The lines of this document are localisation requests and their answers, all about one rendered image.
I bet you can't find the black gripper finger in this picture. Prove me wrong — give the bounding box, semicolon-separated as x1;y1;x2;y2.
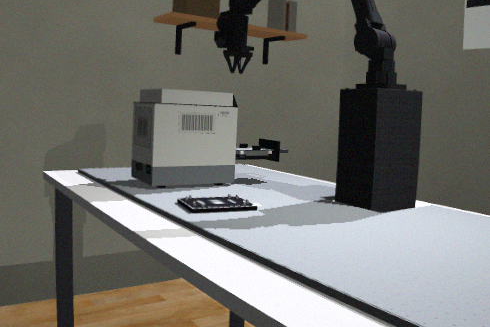
223;52;240;73
237;53;253;74

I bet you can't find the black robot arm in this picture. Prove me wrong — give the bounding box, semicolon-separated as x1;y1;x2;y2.
214;0;407;90

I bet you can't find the off-white box-shaped machine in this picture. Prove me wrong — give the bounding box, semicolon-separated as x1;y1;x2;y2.
131;89;288;188

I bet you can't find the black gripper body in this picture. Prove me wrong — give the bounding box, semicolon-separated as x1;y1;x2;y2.
223;30;254;54

